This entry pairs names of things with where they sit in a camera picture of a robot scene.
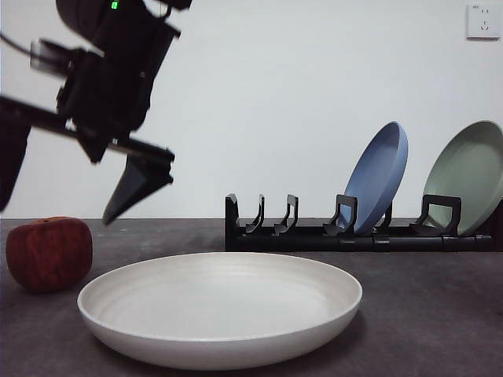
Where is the red apple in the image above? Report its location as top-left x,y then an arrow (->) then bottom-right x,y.
5,215 -> 94,294

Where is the cream yellow plate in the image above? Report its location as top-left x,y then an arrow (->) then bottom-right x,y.
76,251 -> 363,371

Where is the black plate rack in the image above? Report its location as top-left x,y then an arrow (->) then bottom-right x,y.
224,193 -> 503,252

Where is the blue plate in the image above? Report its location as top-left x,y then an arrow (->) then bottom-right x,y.
343,120 -> 409,236

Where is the green plate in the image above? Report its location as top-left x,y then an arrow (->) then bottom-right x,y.
422,119 -> 503,237

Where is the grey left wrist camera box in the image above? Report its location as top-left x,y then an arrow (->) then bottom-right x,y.
30,38 -> 74,74

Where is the white wall socket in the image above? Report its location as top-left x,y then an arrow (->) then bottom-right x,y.
465,3 -> 495,40

